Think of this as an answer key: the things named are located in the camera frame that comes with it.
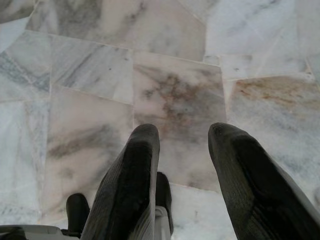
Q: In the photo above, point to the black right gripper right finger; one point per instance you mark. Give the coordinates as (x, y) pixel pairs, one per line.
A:
(250, 190)

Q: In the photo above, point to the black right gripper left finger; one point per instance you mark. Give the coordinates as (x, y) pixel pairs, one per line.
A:
(127, 190)

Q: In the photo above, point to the robot leg with black foot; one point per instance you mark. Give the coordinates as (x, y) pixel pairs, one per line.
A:
(77, 212)

